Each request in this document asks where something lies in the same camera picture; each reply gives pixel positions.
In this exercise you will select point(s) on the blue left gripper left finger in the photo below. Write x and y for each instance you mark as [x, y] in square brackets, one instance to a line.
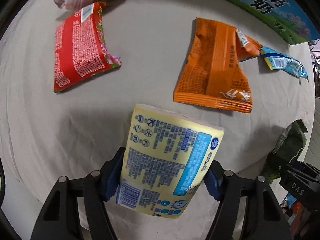
[112, 172]

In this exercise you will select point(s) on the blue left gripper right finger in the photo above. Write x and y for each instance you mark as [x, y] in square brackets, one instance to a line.
[214, 179]

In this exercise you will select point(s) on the green snack packet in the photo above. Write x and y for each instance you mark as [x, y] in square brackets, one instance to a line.
[287, 149]

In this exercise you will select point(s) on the orange snack packet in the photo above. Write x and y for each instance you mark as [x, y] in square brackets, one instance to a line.
[211, 76]

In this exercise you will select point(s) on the light blue snack bar packet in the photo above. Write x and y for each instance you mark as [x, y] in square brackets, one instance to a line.
[280, 61]

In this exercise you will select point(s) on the red snack packet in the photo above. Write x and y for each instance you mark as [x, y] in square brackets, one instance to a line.
[80, 48]

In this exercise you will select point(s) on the open cardboard milk box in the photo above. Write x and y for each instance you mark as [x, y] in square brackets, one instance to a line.
[294, 20]

